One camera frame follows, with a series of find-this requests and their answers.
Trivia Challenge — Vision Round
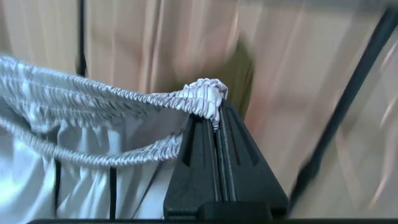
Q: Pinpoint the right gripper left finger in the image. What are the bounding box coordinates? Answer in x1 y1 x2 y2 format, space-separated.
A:
164 114 220 218

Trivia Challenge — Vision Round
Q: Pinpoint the green long-sleeved shirt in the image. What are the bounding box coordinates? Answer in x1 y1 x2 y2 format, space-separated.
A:
217 40 254 119

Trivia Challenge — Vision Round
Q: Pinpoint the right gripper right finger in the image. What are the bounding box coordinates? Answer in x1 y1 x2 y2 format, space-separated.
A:
216 99 289 218

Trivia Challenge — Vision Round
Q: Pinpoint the pale blue-grey garment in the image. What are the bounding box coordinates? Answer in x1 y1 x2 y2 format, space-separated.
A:
0 55 229 220

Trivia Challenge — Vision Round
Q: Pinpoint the black clothes rack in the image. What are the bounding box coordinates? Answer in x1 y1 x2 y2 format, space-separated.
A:
76 0 398 215

